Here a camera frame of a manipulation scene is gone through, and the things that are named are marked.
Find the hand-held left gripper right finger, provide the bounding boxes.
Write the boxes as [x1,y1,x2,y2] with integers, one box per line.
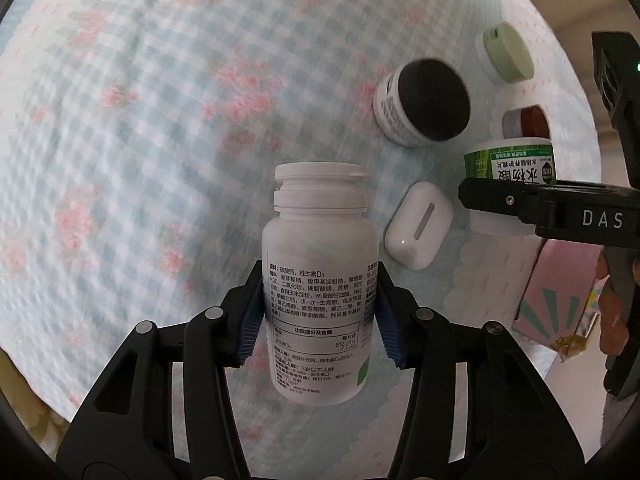
[372,260,587,480]

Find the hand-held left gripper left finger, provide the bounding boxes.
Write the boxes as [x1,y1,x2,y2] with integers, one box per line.
[55,259,266,480]

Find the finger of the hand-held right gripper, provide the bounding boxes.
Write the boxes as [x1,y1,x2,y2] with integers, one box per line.
[458,176,559,231]

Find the white jar with green label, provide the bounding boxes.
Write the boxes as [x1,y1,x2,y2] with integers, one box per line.
[463,137,556,237]

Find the white pill bottle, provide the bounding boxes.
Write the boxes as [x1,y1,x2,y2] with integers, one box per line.
[261,162,382,406]

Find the person's right hand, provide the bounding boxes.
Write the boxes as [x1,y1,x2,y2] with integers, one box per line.
[595,249,640,357]

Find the white earbuds case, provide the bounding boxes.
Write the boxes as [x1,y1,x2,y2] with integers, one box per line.
[384,181,453,271]

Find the pink patterned carton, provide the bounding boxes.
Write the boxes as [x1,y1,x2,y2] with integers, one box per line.
[517,237,609,362]

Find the white jar with black lid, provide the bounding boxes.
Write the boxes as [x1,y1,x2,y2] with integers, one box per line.
[372,58,472,148]

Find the white jar with green lid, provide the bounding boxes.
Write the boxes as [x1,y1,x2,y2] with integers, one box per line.
[474,21,535,86]

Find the blue checked floral blanket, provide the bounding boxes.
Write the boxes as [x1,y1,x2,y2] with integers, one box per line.
[0,0,603,480]

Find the yellow patterned cloth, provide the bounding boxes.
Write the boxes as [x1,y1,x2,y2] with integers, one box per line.
[0,349,72,463]

